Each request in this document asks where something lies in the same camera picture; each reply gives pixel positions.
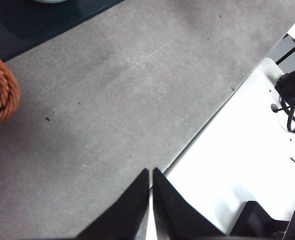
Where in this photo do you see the black rectangular tray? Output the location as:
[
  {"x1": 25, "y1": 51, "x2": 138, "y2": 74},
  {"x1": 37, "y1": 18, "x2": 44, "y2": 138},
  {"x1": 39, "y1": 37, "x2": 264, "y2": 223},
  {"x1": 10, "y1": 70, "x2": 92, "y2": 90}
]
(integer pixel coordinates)
[{"x1": 0, "y1": 0, "x2": 126, "y2": 63}]

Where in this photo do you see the black device with cable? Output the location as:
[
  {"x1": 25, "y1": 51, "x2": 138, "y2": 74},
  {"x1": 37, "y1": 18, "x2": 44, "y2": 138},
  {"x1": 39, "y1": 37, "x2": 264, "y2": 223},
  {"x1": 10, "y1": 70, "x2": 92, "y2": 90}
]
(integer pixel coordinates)
[{"x1": 271, "y1": 65, "x2": 295, "y2": 134}]

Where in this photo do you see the teal ceramic bowl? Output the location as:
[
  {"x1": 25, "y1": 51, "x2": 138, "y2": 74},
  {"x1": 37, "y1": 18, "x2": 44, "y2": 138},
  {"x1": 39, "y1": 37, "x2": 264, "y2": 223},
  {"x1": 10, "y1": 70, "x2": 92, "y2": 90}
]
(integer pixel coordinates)
[{"x1": 32, "y1": 0, "x2": 68, "y2": 5}]

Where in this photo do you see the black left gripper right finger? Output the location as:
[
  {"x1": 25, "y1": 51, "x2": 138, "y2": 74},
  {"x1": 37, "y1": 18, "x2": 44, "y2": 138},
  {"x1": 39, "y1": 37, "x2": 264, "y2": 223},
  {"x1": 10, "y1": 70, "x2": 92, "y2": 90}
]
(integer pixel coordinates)
[{"x1": 151, "y1": 166, "x2": 226, "y2": 240}]

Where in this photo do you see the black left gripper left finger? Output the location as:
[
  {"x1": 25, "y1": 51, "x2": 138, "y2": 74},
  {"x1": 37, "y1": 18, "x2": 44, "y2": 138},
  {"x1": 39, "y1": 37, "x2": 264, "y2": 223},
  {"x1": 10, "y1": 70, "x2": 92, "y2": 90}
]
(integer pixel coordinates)
[{"x1": 74, "y1": 167, "x2": 150, "y2": 240}]

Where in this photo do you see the brown woven wicker basket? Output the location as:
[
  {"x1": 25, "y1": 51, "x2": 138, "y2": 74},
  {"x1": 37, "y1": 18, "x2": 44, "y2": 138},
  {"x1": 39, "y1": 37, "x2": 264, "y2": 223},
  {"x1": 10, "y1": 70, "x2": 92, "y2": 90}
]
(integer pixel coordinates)
[{"x1": 0, "y1": 43, "x2": 21, "y2": 133}]

